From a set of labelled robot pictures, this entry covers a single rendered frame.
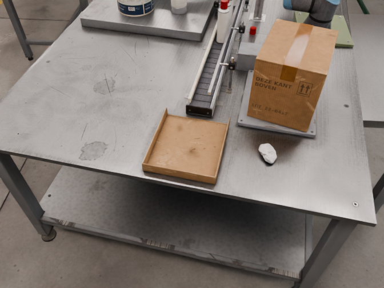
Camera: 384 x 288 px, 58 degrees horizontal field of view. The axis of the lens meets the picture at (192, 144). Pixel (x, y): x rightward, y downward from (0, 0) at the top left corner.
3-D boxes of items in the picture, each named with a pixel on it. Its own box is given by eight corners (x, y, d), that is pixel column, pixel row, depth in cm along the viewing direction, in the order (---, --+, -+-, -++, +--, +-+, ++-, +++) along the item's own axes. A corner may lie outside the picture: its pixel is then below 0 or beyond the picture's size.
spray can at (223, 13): (217, 38, 172) (219, -3, 157) (227, 39, 171) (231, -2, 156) (215, 43, 169) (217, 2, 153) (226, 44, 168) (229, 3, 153)
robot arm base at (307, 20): (299, 22, 185) (304, 4, 177) (327, 24, 185) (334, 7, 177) (302, 39, 176) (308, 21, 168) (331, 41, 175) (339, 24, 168)
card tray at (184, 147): (166, 114, 142) (166, 107, 139) (229, 124, 138) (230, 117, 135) (142, 170, 122) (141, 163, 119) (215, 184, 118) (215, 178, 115)
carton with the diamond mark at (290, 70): (266, 74, 157) (276, 18, 137) (319, 87, 151) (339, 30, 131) (246, 116, 138) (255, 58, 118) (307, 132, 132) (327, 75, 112)
